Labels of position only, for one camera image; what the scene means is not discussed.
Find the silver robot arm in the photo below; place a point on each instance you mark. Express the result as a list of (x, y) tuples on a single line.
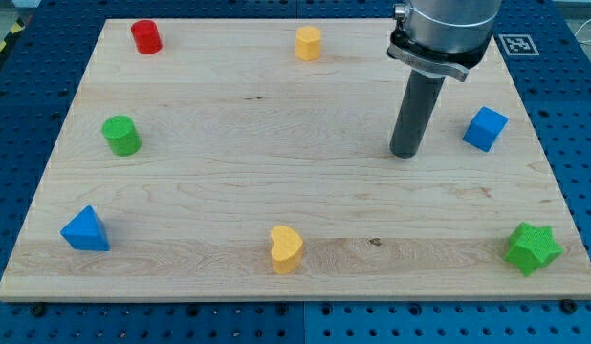
[(442, 38)]

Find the yellow heart block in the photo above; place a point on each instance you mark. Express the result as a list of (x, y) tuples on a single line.
[(287, 249)]

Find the wooden board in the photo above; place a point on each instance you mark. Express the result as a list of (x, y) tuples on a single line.
[(239, 136)]

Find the yellow hexagon block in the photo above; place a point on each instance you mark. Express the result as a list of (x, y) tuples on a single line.
[(308, 43)]

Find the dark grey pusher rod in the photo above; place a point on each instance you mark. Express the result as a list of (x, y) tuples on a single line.
[(420, 96)]

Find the green cylinder block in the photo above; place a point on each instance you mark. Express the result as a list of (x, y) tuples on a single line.
[(121, 135)]

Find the red cylinder block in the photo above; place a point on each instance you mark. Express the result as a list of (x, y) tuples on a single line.
[(146, 36)]

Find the blue cube block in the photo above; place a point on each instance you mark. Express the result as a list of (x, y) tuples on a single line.
[(484, 129)]

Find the blue triangle block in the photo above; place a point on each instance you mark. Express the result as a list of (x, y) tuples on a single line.
[(86, 231)]

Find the green star block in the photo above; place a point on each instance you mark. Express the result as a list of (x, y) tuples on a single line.
[(532, 247)]

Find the white fiducial marker tag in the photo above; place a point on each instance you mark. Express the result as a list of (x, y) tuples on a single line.
[(518, 44)]

